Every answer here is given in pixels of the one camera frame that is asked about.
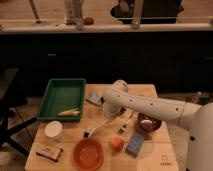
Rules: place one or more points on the small brush with fork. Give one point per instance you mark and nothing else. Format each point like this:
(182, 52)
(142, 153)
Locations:
(124, 126)

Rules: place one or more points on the green plastic tray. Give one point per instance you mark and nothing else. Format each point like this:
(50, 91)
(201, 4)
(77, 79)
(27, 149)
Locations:
(61, 95)

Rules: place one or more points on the yellow corn in tray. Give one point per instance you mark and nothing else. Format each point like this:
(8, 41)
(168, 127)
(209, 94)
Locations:
(71, 112)

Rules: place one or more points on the white handled black brush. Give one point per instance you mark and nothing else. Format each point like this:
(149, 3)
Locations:
(92, 127)

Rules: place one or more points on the red object on shelf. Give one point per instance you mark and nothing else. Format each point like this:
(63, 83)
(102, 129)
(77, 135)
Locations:
(88, 21)

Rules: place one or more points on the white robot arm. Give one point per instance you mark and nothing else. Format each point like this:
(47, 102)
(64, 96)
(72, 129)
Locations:
(196, 119)

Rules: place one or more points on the orange bowl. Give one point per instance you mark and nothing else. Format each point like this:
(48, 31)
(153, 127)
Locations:
(87, 155)

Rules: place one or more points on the orange ball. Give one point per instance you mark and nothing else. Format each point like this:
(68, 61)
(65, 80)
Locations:
(117, 143)

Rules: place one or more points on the wooden block eraser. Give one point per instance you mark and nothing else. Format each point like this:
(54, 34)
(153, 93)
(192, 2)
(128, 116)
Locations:
(49, 152)

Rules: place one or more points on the white cup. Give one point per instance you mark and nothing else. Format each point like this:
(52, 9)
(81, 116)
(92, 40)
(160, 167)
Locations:
(54, 130)

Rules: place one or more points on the blue sponge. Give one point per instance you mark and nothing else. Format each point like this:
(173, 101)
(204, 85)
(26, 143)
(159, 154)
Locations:
(134, 144)

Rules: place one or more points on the dark red bowl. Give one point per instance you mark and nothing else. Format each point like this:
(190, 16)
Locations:
(148, 124)

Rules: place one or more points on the grey blue cloth piece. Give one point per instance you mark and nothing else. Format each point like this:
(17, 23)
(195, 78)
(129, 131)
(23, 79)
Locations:
(94, 98)

